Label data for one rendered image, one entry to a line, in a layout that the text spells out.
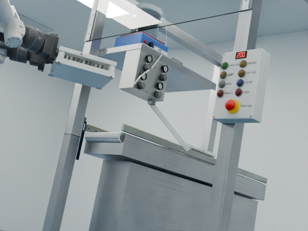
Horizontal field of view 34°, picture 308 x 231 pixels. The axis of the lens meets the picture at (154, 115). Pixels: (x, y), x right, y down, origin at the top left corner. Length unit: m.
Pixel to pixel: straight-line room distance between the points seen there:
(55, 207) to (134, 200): 0.38
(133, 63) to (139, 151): 0.43
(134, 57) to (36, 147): 5.76
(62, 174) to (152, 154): 0.46
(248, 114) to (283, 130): 3.94
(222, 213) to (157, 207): 0.86
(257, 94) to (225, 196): 0.38
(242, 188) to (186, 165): 0.56
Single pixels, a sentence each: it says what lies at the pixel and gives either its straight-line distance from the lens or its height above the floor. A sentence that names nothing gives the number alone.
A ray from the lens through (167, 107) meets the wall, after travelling 6.81.
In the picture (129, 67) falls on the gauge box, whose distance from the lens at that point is 2.44.
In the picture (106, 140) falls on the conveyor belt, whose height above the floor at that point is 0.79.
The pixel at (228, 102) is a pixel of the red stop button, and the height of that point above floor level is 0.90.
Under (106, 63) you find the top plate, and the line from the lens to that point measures 2.08.
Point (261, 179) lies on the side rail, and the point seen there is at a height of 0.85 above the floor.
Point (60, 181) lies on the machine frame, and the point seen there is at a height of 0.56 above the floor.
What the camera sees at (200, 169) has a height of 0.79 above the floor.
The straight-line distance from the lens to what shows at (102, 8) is 2.68.
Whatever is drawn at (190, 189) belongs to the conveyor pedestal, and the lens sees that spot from 2.81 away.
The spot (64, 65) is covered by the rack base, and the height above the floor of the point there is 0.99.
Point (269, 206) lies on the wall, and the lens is 5.59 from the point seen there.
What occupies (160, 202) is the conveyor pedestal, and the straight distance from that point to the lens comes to 2.64.
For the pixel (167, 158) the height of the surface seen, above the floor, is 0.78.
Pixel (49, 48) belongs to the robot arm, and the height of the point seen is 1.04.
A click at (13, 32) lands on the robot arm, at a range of 1.95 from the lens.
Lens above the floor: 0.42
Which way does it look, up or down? 13 degrees up
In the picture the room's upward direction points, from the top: 11 degrees clockwise
